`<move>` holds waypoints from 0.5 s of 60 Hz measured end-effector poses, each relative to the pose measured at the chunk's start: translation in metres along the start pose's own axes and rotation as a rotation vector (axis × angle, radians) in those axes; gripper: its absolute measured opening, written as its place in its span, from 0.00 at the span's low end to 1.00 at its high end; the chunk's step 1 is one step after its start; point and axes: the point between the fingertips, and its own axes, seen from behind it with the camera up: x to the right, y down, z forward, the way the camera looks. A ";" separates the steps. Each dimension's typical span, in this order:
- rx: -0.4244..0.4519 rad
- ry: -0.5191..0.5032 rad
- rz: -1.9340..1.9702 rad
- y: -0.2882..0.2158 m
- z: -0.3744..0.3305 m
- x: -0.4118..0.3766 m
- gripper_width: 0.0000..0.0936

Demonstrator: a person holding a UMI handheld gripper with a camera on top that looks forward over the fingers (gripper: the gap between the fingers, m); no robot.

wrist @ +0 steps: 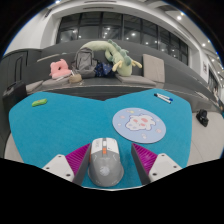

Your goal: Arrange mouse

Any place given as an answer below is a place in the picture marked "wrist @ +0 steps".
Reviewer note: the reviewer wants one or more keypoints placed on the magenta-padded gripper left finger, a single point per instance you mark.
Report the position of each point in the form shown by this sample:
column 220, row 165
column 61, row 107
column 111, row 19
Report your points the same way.
column 57, row 165

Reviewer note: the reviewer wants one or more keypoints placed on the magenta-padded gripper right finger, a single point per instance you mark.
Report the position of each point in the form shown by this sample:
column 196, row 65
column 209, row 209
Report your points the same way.
column 165, row 165

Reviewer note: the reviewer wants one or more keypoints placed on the grey white computer mouse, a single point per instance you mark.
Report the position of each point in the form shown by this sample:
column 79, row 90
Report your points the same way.
column 106, row 168

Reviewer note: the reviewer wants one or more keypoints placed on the round cloud-print mouse pad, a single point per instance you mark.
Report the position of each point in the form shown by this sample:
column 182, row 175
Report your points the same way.
column 138, row 125

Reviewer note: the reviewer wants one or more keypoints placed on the black bag on floor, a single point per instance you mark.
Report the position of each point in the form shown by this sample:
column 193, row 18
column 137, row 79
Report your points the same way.
column 202, row 117

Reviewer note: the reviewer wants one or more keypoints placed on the white marker with black cap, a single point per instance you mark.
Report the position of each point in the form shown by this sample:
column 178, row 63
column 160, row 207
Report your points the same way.
column 162, row 99

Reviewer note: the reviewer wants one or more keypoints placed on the white marker with blue cap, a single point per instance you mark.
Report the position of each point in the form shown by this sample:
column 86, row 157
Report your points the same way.
column 165, row 97

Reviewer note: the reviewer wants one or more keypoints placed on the black suitcase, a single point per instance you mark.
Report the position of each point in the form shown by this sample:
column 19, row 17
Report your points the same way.
column 14, row 96

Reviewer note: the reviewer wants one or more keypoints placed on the flat light grey cushion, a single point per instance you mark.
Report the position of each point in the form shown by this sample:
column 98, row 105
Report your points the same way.
column 34, row 86

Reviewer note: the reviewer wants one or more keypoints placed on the flat round grey cushion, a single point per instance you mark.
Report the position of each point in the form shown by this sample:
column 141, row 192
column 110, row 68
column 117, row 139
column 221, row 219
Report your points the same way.
column 55, row 82

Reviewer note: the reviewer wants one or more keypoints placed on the grey tiered bench seating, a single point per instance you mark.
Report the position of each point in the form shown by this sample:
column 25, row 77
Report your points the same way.
column 185, row 83

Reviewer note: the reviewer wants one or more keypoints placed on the small tan pouch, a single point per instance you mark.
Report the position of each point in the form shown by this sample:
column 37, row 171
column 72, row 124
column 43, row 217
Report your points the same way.
column 75, row 78

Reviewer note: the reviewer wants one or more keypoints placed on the flat square grey cushion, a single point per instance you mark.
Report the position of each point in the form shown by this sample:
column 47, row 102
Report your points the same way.
column 135, row 80

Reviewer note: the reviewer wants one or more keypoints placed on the pink plush toy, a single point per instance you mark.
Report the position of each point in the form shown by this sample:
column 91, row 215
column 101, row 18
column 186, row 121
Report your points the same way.
column 60, row 70

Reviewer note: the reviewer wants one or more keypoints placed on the upright grey seat cushion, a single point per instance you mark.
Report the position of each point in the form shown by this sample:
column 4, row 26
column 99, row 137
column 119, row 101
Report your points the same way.
column 154, row 68

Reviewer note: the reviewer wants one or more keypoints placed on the grey backpack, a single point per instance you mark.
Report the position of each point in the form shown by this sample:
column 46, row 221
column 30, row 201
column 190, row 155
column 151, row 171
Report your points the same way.
column 84, row 63

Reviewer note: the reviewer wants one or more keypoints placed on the dark blue patterned bag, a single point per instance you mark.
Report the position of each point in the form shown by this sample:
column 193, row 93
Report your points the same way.
column 104, row 70

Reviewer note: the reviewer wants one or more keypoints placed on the green dragon plush toy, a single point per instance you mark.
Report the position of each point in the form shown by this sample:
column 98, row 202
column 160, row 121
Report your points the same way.
column 123, row 65

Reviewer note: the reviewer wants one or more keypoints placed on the ceiling lights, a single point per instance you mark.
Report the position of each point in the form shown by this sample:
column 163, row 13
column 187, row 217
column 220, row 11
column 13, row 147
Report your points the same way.
column 179, row 17

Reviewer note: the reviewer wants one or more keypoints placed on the dark glass window wall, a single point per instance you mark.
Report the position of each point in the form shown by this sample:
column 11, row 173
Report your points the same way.
column 90, row 31

